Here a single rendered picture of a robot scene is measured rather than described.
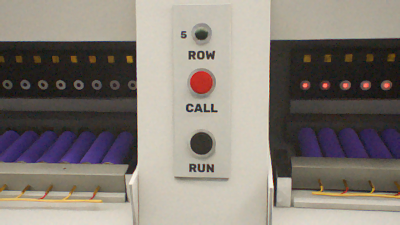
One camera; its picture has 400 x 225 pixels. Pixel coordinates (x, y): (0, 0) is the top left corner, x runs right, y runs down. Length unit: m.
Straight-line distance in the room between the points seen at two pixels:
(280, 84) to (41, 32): 0.27
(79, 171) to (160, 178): 0.09
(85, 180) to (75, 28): 0.13
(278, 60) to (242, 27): 0.20
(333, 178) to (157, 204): 0.15
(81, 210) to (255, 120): 0.17
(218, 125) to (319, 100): 0.20
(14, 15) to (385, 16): 0.26
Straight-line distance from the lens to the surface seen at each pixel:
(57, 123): 0.51
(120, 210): 0.38
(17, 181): 0.42
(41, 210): 0.40
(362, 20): 0.33
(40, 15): 0.35
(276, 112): 0.51
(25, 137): 0.49
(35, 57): 0.52
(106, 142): 0.45
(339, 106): 0.49
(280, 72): 0.51
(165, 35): 0.32
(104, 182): 0.39
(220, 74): 0.31
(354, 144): 0.44
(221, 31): 0.31
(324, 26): 0.33
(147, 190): 0.33
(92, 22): 0.34
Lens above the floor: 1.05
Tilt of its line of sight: 5 degrees down
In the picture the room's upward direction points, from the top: straight up
